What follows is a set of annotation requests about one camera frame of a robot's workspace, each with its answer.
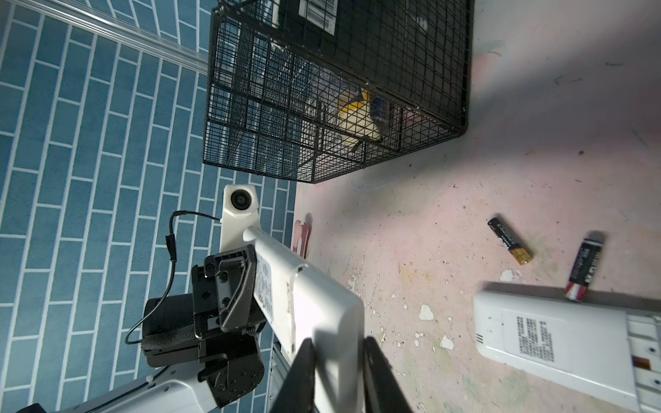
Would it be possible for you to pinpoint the black box in basket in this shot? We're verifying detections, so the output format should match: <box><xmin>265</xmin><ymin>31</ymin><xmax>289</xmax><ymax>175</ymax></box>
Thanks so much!
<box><xmin>272</xmin><ymin>0</ymin><xmax>474</xmax><ymax>128</ymax></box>

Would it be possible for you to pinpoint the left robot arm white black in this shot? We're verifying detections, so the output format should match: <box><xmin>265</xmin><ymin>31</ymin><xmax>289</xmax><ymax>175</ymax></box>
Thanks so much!
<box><xmin>70</xmin><ymin>244</ymin><xmax>266</xmax><ymax>412</ymax></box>

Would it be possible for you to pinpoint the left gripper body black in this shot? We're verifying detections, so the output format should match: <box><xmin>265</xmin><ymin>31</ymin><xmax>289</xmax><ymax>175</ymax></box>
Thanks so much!
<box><xmin>140</xmin><ymin>265</ymin><xmax>265</xmax><ymax>408</ymax></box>

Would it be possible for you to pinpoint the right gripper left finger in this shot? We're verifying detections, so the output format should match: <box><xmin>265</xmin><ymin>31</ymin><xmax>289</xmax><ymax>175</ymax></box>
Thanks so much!
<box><xmin>268</xmin><ymin>338</ymin><xmax>316</xmax><ymax>413</ymax></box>

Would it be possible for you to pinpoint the pink object on table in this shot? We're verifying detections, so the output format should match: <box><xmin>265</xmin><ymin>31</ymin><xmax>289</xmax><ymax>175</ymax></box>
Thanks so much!
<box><xmin>292</xmin><ymin>220</ymin><xmax>311</xmax><ymax>259</ymax></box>

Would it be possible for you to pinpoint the white remote control with screen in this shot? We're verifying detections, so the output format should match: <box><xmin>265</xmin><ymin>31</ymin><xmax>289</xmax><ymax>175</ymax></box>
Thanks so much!
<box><xmin>243</xmin><ymin>227</ymin><xmax>365</xmax><ymax>412</ymax></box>

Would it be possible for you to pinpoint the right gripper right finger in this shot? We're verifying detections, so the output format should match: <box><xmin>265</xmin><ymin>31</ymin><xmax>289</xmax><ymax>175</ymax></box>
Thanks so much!
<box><xmin>363</xmin><ymin>337</ymin><xmax>412</xmax><ymax>413</ymax></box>

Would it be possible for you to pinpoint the black wire mesh basket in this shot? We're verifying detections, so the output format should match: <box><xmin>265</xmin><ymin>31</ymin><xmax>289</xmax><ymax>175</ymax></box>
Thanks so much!
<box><xmin>203</xmin><ymin>1</ymin><xmax>470</xmax><ymax>183</ymax></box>

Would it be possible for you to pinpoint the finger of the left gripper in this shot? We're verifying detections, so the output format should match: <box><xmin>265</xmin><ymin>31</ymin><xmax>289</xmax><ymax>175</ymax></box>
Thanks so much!
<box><xmin>204</xmin><ymin>244</ymin><xmax>266</xmax><ymax>333</ymax></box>

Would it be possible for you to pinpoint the red black AA battery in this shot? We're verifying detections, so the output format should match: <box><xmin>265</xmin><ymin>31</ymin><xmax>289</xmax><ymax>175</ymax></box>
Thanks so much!
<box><xmin>565</xmin><ymin>239</ymin><xmax>604</xmax><ymax>302</ymax></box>

